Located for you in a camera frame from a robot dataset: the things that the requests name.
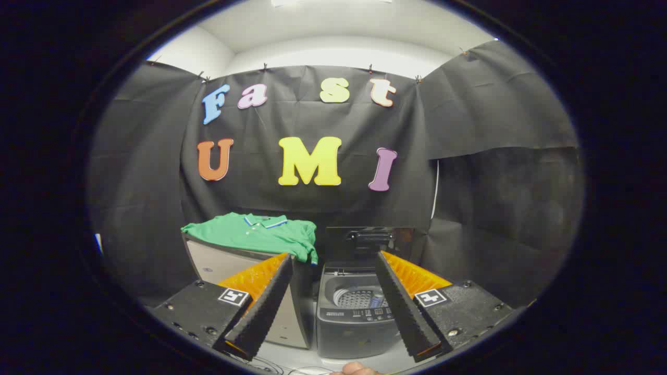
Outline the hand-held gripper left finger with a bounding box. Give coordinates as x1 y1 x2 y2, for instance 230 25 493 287
147 253 293 361

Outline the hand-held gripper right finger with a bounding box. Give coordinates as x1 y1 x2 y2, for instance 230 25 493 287
375 251 514 364

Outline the grey washing machine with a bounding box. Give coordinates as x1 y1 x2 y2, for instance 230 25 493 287
316 259 406 360

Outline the dark washing machine lid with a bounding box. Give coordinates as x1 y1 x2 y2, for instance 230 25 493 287
324 226 416 264

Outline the green polo shirt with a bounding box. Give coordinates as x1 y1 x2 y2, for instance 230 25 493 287
181 212 319 265

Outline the grey cabinet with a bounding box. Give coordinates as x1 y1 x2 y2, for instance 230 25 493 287
182 233 316 351

